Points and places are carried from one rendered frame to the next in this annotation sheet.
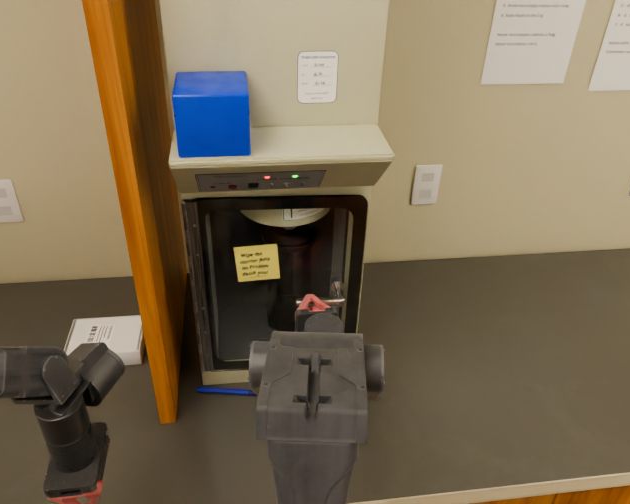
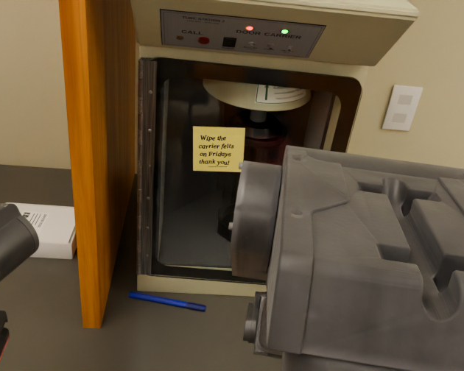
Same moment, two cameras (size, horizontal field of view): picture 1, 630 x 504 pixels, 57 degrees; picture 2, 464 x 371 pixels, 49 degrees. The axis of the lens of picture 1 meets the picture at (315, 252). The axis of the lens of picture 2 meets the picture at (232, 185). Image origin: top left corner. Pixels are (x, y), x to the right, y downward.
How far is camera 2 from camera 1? 0.29 m
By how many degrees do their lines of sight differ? 3
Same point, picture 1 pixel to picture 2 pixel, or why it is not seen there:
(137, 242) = (78, 94)
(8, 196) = not seen: outside the picture
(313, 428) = (443, 338)
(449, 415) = not seen: hidden behind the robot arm
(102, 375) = (5, 246)
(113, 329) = (46, 218)
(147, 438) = (65, 342)
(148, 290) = (85, 160)
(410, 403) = not seen: hidden behind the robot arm
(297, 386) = (378, 227)
